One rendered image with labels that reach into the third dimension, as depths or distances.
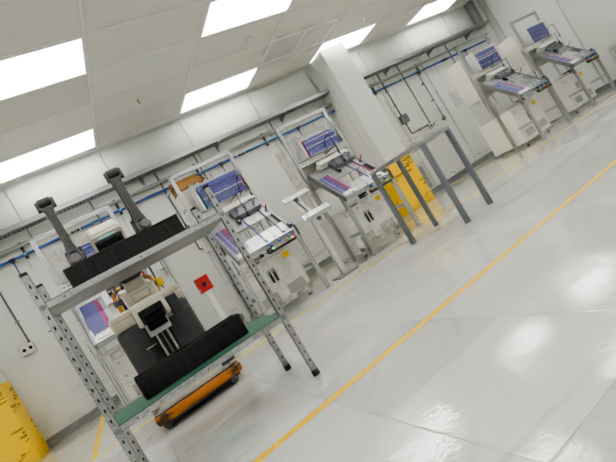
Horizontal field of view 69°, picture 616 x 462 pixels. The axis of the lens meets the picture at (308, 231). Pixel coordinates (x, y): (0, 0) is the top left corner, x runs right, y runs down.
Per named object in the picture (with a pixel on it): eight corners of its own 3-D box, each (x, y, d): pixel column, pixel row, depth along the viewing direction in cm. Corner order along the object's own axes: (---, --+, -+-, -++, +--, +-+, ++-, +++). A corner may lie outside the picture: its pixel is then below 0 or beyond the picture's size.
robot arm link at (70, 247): (52, 197, 276) (34, 204, 271) (50, 194, 270) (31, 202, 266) (87, 258, 275) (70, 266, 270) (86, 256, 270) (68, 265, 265)
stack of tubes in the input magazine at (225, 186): (247, 188, 513) (235, 168, 513) (208, 208, 491) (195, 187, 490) (244, 192, 524) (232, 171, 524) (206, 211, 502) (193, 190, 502)
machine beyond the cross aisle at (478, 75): (576, 116, 692) (513, 10, 691) (547, 137, 656) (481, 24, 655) (507, 150, 815) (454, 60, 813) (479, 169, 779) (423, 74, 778)
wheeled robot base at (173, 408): (155, 413, 340) (137, 385, 340) (226, 364, 366) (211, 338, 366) (160, 432, 279) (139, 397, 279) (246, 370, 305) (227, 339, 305)
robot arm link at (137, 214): (118, 169, 293) (102, 175, 288) (118, 165, 287) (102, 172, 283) (153, 225, 293) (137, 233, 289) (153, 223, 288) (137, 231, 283)
